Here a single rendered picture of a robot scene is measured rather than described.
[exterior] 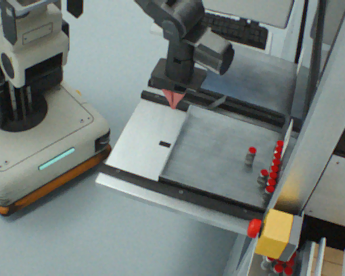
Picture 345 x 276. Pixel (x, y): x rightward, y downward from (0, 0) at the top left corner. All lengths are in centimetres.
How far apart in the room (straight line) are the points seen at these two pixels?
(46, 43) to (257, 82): 73
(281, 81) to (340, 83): 76
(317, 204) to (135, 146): 49
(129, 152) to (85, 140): 88
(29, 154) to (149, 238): 63
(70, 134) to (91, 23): 130
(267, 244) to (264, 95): 60
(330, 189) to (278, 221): 12
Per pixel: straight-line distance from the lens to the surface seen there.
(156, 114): 131
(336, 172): 91
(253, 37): 179
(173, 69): 96
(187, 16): 86
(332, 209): 99
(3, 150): 205
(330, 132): 84
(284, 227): 96
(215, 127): 130
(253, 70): 153
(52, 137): 207
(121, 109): 259
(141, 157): 121
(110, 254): 205
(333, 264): 108
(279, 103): 144
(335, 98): 79
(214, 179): 119
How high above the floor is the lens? 179
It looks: 46 degrees down
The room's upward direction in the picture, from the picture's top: 10 degrees clockwise
